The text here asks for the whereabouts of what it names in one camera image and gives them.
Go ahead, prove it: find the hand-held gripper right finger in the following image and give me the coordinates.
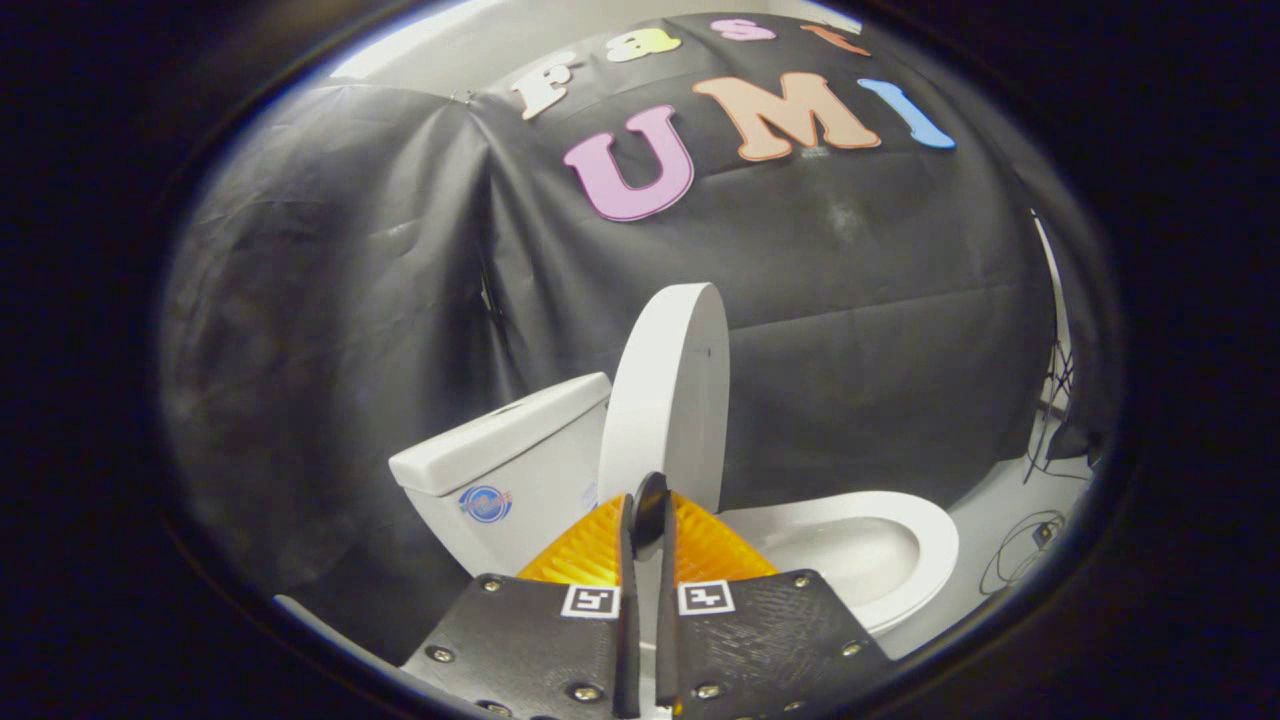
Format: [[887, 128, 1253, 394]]
[[653, 490, 896, 717]]

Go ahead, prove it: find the black floor cable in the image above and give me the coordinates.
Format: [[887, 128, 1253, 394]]
[[978, 510, 1069, 598]]

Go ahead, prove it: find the white toilet with tank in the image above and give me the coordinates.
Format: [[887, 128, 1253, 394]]
[[388, 372, 961, 641]]

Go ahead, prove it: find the black backdrop cloth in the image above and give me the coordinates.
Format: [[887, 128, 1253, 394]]
[[160, 12, 1121, 661]]

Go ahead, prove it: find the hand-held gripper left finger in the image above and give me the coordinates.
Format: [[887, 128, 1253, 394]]
[[398, 492, 643, 719]]

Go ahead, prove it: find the white toilet lid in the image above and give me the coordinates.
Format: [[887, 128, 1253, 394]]
[[598, 282, 731, 561]]

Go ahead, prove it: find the white toilet seat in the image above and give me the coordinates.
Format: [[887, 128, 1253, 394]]
[[718, 490, 959, 636]]

